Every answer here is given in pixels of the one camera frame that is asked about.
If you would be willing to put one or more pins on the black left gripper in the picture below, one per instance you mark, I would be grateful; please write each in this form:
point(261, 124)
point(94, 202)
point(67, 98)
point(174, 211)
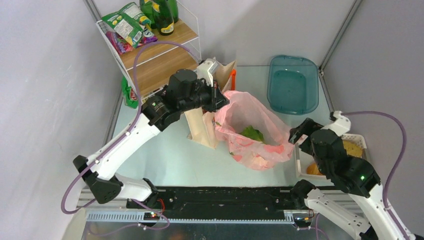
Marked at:
point(214, 98)

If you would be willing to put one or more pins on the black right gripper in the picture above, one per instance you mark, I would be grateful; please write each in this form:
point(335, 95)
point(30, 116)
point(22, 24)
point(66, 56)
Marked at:
point(301, 134)

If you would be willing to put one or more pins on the pink plastic bag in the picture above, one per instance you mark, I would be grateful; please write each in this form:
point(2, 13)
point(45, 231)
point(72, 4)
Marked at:
point(244, 110)

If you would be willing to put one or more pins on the beige floral tote bag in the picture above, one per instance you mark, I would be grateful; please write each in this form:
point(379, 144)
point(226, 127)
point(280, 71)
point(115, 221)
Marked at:
point(200, 122)

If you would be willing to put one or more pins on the green lettuce head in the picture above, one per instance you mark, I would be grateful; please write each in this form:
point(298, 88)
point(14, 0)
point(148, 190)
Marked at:
point(253, 134)

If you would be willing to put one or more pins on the round toasted bread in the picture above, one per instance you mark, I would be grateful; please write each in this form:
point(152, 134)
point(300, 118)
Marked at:
point(352, 149)

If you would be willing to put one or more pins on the croissant bread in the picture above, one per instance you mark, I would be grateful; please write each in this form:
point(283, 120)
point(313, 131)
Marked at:
point(313, 169)

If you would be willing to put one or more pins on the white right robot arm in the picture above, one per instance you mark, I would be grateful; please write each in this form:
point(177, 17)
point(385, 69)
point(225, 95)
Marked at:
point(352, 175)

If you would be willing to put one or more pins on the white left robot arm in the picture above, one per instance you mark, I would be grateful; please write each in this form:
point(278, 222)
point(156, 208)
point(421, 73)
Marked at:
point(186, 90)

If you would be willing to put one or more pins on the white plastic basket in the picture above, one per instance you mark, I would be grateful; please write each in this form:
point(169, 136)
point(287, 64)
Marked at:
point(327, 152)

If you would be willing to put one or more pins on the teal plastic tray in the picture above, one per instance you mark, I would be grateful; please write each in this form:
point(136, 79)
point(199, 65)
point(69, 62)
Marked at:
point(293, 85)

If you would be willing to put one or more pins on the green white snack bag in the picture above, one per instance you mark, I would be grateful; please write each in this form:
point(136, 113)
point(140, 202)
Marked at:
point(130, 98)

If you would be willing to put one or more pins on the green glass bottle front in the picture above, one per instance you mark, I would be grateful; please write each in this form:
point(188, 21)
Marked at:
point(163, 17)

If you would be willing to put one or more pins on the green glass bottle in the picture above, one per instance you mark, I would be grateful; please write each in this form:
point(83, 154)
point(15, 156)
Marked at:
point(163, 17)
point(173, 6)
point(146, 7)

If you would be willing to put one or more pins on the green glass bottle back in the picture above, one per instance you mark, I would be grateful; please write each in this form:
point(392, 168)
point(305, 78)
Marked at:
point(173, 6)

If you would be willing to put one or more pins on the purple candy bag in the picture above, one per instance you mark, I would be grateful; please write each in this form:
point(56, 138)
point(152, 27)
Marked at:
point(122, 46)

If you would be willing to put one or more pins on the green chips bag top shelf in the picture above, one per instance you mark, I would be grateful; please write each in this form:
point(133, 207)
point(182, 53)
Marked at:
point(130, 23)

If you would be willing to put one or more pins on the green glass bottle middle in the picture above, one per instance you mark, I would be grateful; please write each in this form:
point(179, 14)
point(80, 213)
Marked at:
point(146, 7)

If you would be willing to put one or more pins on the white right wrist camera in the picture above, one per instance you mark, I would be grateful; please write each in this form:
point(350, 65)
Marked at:
point(340, 123)

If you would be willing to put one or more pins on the white wire wooden shelf rack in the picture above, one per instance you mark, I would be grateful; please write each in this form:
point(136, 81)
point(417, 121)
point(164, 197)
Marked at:
point(156, 63)

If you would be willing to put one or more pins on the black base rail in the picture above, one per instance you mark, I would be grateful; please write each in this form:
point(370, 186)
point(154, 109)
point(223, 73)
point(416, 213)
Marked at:
point(228, 203)

